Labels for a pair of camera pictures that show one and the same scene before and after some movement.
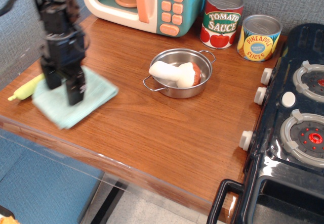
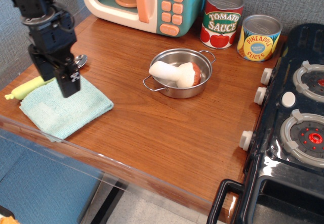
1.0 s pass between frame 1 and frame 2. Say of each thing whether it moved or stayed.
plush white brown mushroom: stayed
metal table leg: stayed
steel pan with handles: stayed
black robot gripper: moved
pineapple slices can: stayed
